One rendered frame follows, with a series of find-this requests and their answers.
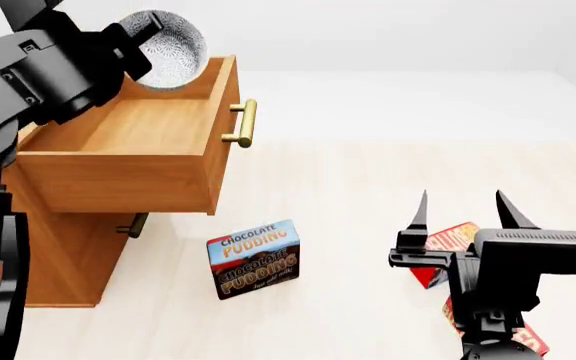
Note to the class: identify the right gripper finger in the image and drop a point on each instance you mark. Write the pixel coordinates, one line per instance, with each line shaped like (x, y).
(513, 217)
(418, 225)

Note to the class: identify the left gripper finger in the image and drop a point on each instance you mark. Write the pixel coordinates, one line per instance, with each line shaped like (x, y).
(135, 63)
(140, 32)

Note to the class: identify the black patterned bowl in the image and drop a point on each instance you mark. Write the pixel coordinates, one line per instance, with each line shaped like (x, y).
(175, 56)

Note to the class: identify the open wooden drawer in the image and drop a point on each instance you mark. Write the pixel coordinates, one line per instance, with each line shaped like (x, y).
(133, 172)

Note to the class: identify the wooden cabinet body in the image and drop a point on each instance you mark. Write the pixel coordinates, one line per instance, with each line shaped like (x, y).
(68, 255)

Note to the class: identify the chocolate pudding box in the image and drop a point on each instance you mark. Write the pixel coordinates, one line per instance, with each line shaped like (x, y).
(255, 260)

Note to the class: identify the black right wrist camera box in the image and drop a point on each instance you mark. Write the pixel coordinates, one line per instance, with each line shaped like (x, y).
(543, 251)

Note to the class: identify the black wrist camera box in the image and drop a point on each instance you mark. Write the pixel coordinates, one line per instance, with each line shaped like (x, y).
(28, 11)
(543, 251)

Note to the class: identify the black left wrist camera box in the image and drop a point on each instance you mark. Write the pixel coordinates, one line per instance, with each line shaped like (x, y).
(28, 11)

